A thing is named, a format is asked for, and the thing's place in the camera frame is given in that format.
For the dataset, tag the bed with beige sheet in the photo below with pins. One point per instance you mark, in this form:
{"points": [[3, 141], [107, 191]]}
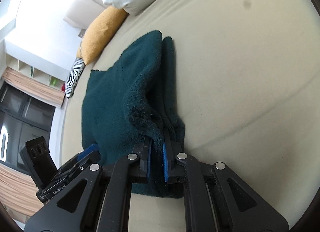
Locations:
{"points": [[237, 84]]}

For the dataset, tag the beige padded headboard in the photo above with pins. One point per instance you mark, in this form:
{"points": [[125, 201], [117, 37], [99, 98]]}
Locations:
{"points": [[81, 12]]}

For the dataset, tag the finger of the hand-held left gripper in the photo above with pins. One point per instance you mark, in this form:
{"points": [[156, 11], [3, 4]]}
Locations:
{"points": [[87, 150]]}

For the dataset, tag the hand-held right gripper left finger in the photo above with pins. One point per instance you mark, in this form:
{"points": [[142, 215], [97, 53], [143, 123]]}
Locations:
{"points": [[149, 158]]}

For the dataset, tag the dark green sweater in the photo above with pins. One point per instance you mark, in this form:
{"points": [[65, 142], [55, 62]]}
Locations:
{"points": [[120, 112]]}

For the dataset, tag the white wall shelf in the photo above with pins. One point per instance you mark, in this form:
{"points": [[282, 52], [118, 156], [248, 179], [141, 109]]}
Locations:
{"points": [[37, 68]]}

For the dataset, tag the yellow pillow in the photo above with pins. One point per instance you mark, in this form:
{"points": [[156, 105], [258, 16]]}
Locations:
{"points": [[100, 34]]}

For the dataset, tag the green container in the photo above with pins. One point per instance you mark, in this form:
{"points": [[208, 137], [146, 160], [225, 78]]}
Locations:
{"points": [[53, 82]]}

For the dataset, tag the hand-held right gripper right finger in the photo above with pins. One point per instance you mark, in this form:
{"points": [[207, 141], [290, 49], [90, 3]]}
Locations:
{"points": [[165, 164]]}

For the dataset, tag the red box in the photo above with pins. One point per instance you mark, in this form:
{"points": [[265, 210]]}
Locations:
{"points": [[63, 88]]}

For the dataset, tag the zebra striped pillow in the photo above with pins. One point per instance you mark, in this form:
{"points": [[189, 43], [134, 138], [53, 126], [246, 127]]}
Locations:
{"points": [[74, 78]]}

